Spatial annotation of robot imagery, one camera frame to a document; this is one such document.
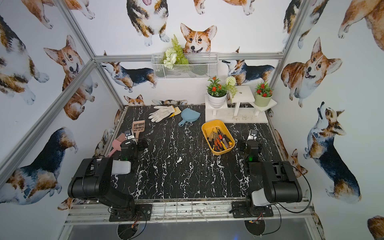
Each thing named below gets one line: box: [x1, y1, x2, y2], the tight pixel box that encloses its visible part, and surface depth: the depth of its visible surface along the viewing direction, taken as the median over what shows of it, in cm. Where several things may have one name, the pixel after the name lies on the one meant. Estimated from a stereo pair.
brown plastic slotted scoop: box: [132, 120, 146, 143], surface depth 112 cm
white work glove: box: [148, 105, 175, 123], surface depth 116 cm
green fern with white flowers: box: [161, 34, 190, 70], surface depth 82 cm
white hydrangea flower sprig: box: [225, 75, 238, 100], surface depth 92 cm
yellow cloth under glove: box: [169, 105, 182, 118], surface depth 120 cm
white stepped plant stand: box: [205, 85, 277, 123], surface depth 108 cm
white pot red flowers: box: [206, 75, 228, 109], surface depth 91 cm
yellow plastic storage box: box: [201, 120, 236, 156], surface depth 102 cm
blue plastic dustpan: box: [178, 108, 201, 127], surface depth 117 cm
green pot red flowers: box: [254, 81, 274, 108], surface depth 95 cm
